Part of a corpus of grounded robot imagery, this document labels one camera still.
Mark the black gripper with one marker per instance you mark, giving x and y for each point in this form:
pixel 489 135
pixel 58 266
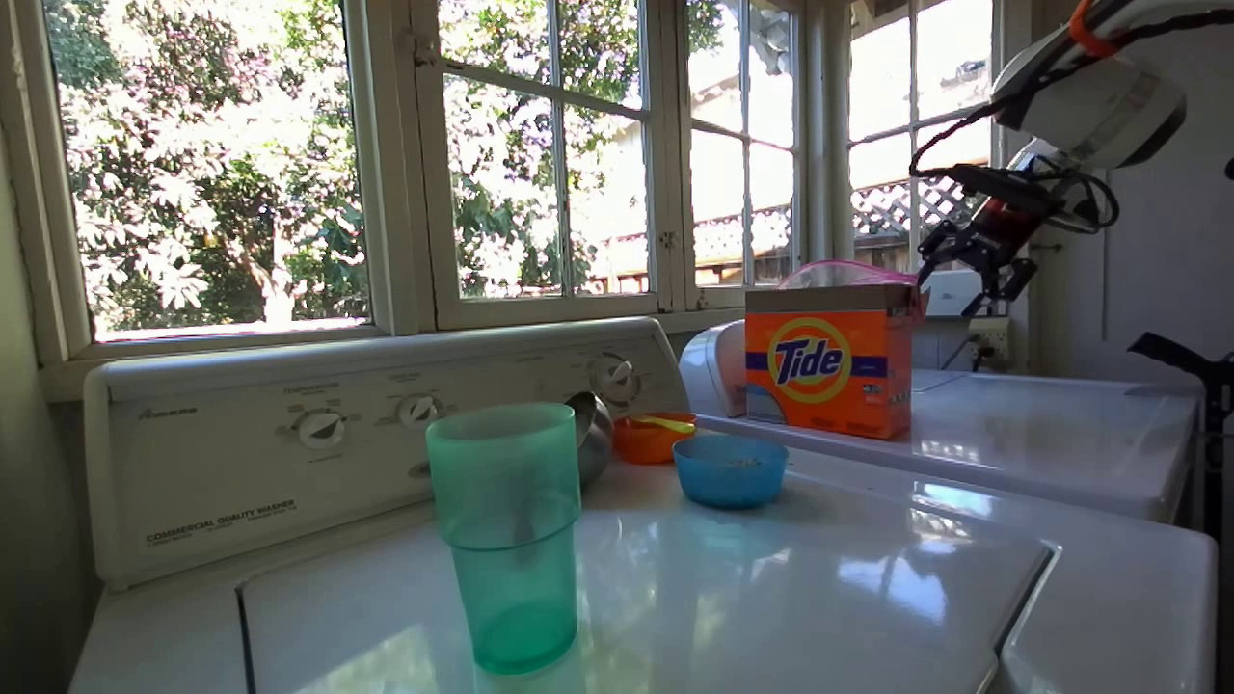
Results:
pixel 987 241

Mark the orange Tide detergent box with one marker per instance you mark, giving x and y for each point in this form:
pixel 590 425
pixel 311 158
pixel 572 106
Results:
pixel 832 348

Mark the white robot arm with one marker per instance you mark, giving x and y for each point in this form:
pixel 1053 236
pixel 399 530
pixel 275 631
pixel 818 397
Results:
pixel 1084 109

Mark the white dryer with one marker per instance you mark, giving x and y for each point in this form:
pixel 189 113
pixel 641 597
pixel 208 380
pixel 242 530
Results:
pixel 1102 446

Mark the blue plastic bowl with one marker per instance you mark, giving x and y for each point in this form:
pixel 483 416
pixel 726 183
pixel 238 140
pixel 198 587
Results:
pixel 729 473

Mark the yellow spoon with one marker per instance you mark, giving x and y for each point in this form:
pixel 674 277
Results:
pixel 668 423

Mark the orange plastic bowl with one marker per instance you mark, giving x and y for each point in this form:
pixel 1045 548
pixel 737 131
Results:
pixel 644 446

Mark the silver metal ladle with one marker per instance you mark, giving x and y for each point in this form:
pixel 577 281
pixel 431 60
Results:
pixel 590 433

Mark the green translucent plastic cup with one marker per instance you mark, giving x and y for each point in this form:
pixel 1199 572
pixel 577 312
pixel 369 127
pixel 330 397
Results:
pixel 508 500

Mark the white washing machine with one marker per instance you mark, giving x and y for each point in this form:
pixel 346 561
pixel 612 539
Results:
pixel 262 524

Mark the white wall outlet box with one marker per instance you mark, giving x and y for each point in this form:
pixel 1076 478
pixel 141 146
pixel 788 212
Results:
pixel 951 289

